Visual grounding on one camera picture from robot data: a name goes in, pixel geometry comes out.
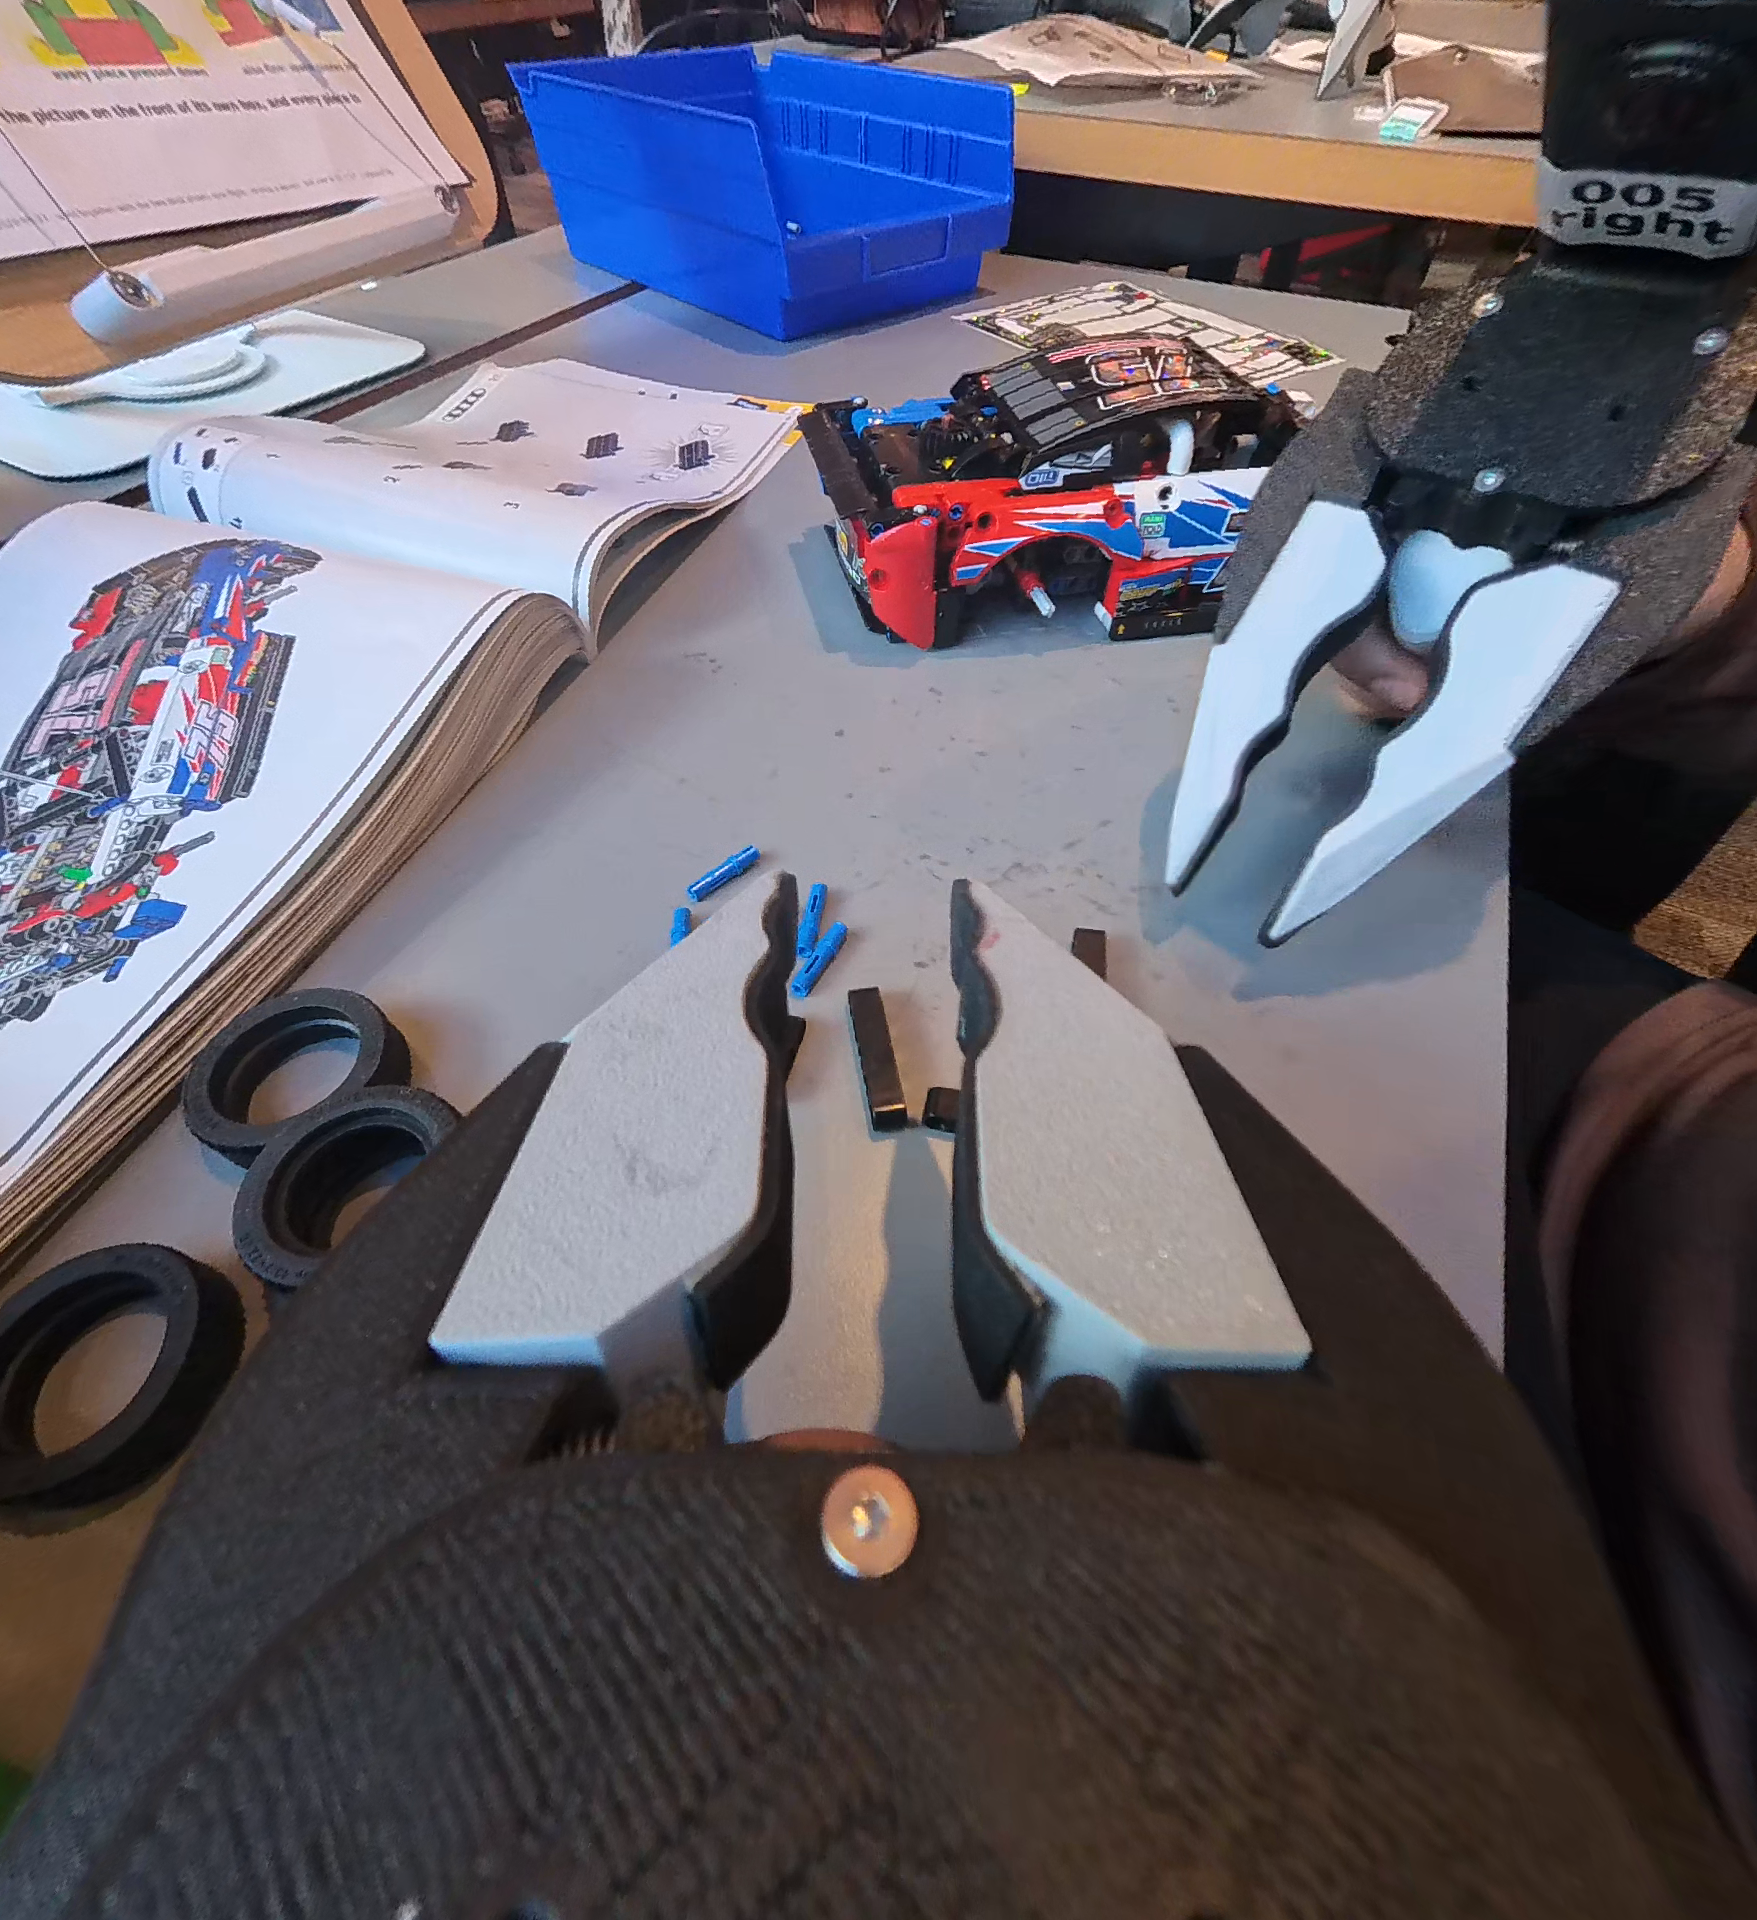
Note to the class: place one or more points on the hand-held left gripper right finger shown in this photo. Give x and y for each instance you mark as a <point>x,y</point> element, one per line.
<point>1120,1200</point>

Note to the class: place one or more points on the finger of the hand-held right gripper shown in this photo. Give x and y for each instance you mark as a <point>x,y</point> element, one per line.
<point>1478,705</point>
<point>1267,661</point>

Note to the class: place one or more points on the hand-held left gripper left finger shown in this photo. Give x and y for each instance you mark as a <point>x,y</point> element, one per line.
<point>624,1200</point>

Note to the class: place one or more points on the small black toy brick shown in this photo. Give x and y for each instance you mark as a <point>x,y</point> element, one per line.
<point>943,1108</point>
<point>1090,952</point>

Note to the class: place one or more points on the long black toy beam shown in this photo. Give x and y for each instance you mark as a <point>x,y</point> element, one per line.
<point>880,1059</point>

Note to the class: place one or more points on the grey desk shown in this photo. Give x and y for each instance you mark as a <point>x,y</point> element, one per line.
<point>893,751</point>

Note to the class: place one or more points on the person's right hand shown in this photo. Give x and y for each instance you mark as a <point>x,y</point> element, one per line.
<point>1381,682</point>

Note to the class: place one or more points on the red black toy car model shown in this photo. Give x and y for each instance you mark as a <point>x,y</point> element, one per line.
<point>1013,525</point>

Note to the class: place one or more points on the sticker sheet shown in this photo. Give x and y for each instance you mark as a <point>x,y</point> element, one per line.
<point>1163,322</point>

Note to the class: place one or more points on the long grey workbench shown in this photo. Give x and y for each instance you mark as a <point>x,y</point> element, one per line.
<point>1267,150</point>

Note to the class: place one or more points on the open instruction booklet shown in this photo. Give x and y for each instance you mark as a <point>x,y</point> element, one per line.
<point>368,674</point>

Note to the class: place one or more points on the loose printed papers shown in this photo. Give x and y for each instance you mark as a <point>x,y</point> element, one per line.
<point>1104,53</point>

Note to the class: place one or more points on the blue plastic bin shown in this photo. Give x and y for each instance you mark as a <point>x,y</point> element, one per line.
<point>760,194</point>

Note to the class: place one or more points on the white stand base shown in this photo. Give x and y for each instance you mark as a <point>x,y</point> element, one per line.
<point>292,368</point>

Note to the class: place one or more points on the printed instruction sheet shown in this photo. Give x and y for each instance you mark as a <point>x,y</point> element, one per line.
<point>142,134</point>

